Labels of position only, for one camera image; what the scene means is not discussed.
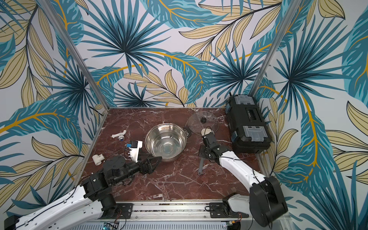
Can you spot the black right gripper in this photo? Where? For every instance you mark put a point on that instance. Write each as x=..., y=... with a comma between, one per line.
x=207, y=152

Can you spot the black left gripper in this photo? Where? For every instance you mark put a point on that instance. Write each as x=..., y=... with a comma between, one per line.
x=150, y=169

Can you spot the grey handled white spoon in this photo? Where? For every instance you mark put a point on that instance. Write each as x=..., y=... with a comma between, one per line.
x=204, y=132

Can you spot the stainless steel pot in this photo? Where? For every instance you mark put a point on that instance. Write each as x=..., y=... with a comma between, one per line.
x=167, y=140

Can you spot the glass pot lid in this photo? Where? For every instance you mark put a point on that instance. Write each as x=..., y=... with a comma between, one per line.
x=202, y=123

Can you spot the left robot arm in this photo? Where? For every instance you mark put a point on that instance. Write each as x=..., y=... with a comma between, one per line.
x=89, y=200

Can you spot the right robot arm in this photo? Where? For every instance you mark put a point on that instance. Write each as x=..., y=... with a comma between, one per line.
x=266, y=201

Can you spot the black plastic toolbox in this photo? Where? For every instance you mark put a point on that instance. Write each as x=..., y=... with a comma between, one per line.
x=248, y=130

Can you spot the white plastic water tap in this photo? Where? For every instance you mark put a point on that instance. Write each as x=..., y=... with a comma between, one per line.
x=120, y=135

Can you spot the white pipe tee fitting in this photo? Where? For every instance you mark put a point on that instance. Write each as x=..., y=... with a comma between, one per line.
x=98, y=159

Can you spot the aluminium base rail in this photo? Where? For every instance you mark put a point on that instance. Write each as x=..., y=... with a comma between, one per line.
x=173, y=215

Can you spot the aluminium right corner post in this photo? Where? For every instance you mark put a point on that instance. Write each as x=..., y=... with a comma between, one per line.
x=287, y=19

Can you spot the aluminium corner post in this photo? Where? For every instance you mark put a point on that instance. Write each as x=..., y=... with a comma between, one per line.
x=287, y=19
x=64, y=35

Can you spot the aluminium left corner post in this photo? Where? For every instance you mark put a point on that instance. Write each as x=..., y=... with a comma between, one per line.
x=64, y=35

